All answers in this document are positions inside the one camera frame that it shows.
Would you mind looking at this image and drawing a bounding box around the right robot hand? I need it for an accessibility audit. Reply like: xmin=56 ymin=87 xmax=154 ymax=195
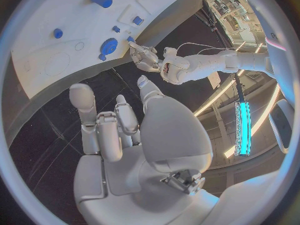
xmin=68 ymin=74 xmax=220 ymax=225

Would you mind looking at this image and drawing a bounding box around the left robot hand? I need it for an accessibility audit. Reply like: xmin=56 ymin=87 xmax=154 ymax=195
xmin=128 ymin=41 xmax=165 ymax=73

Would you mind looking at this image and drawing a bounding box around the blue gear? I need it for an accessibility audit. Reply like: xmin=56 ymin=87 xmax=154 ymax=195
xmin=100 ymin=37 xmax=119 ymax=56

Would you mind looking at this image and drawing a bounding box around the white task board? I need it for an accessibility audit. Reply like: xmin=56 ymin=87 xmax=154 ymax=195
xmin=4 ymin=0 xmax=209 ymax=147

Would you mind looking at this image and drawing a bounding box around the long blue cylinder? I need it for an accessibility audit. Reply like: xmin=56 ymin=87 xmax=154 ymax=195
xmin=90 ymin=0 xmax=114 ymax=9

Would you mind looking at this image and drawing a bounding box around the glowing light bar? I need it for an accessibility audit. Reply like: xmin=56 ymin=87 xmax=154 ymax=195
xmin=233 ymin=100 xmax=253 ymax=157

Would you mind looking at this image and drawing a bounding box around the short blue cylinder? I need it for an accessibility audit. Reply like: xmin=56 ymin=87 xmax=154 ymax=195
xmin=52 ymin=28 xmax=64 ymax=40

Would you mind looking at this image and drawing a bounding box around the cluttered workshop desk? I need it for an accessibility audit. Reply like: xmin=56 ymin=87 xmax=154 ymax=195
xmin=203 ymin=0 xmax=261 ymax=50

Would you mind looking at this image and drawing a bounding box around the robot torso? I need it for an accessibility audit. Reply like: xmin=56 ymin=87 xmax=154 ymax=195
xmin=233 ymin=0 xmax=299 ymax=108

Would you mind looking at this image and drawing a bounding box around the white cable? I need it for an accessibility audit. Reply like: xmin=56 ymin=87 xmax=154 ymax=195
xmin=196 ymin=47 xmax=238 ymax=56
xmin=175 ymin=42 xmax=230 ymax=52

